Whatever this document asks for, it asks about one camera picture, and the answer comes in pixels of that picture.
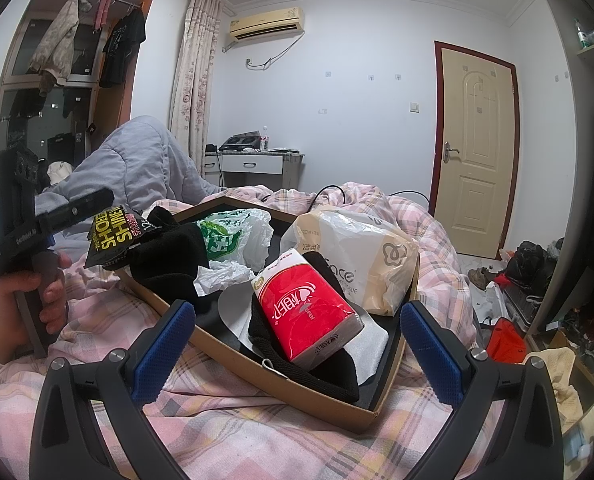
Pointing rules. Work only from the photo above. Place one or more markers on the beige hanging jacket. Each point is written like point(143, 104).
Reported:
point(59, 40)

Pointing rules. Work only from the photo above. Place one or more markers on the beige air conditioner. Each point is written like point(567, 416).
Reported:
point(267, 22)

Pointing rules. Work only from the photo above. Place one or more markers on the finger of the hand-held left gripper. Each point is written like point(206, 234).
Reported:
point(77, 206)

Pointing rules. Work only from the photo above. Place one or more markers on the black bag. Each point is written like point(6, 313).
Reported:
point(529, 262)

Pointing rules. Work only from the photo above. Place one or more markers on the black hanging t-shirt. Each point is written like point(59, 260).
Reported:
point(122, 45)

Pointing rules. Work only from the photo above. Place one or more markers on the grey quilt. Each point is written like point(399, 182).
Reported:
point(137, 160)

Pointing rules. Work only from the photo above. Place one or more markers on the small plastic bottle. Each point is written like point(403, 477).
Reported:
point(264, 141)

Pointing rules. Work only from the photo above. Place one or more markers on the crumpled white tissue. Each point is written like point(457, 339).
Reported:
point(222, 277)

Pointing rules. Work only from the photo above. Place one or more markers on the floral curtain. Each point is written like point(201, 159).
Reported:
point(194, 75)

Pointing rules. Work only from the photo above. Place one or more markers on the green print plastic bag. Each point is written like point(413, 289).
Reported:
point(227, 237)

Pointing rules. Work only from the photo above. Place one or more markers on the grey cloth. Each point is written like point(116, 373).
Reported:
point(234, 310)

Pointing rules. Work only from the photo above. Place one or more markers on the pink plaid blanket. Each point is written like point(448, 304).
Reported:
point(257, 450)

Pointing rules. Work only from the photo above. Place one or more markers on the cream door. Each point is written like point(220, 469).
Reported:
point(477, 160)

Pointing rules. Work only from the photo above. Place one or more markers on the red bag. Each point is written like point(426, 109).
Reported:
point(507, 340)

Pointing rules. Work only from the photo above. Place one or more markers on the red tissue pack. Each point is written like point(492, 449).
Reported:
point(297, 310)

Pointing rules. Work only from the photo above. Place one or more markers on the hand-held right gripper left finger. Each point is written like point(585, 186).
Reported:
point(162, 350)

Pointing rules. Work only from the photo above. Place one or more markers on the black yellow wipes packet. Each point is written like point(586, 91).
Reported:
point(112, 240)

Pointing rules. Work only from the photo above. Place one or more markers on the wooden window alcove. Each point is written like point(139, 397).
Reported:
point(127, 105)

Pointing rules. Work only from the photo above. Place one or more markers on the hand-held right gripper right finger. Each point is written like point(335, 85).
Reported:
point(434, 355)

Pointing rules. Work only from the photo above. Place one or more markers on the grey wardrobe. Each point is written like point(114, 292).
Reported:
point(567, 210)

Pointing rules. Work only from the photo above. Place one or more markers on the brown cardboard box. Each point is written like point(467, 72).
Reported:
point(208, 321)

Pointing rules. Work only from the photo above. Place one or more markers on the white nightstand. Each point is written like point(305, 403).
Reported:
point(247, 165)

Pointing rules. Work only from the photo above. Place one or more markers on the person's left hand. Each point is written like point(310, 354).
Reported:
point(4, 310)

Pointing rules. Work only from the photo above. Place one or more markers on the yellow towel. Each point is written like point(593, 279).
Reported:
point(557, 385)

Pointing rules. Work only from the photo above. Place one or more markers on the black knit sock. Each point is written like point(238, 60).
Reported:
point(167, 255)
point(327, 375)

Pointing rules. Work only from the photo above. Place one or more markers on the beige cap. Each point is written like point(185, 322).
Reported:
point(59, 172)

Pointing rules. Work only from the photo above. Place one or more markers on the beige tissue pack bag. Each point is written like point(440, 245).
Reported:
point(377, 255)

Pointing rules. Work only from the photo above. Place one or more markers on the brown shoes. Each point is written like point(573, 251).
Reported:
point(482, 277)

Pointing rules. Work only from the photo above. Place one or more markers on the white light switch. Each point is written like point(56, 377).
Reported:
point(414, 107)

